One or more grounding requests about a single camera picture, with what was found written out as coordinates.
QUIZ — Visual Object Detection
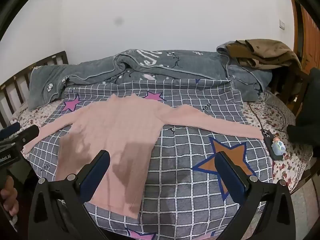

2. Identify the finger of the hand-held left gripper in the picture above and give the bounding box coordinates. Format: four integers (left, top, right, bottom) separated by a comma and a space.
14, 125, 40, 146
0, 121, 21, 138

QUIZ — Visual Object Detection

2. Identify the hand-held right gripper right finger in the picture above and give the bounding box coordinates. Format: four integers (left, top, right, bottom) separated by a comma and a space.
214, 151, 297, 240

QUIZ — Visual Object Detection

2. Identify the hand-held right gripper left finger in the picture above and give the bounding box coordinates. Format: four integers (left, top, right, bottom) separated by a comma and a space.
28, 150, 110, 240

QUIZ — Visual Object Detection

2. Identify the pink knit sweater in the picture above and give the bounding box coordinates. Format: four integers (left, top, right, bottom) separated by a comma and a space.
21, 93, 264, 219

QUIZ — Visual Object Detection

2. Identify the pile of brown clothes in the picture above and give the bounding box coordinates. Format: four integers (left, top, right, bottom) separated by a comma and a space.
216, 39, 303, 70

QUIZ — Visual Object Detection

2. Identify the person's left hand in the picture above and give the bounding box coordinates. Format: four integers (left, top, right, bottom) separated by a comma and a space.
0, 176, 19, 217

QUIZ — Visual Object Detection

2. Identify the dark wooden headboard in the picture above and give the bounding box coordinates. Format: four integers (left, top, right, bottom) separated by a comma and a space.
0, 51, 69, 130

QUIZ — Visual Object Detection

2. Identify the grey checked star blanket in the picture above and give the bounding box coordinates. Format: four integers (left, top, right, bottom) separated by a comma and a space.
26, 77, 274, 240

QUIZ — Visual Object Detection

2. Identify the black flat device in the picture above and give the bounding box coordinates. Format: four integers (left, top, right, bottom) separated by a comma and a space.
260, 129, 284, 161

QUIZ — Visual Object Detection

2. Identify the small toy figurine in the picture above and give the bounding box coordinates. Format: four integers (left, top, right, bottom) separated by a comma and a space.
271, 134, 286, 156

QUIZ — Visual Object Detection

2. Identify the floral bed sheet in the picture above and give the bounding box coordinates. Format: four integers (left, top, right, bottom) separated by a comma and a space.
10, 90, 314, 193

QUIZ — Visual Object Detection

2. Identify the dark cloth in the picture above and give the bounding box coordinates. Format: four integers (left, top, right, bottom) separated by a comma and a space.
286, 67, 320, 178

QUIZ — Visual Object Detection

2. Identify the dark wooden chair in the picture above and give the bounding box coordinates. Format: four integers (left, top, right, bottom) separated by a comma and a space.
271, 62, 310, 117

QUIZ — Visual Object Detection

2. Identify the grey plush blanket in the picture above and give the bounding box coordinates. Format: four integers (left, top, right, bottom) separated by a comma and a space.
28, 48, 273, 112

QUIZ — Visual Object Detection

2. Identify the thin black cable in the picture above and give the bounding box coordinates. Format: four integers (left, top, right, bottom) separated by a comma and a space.
249, 101, 265, 132

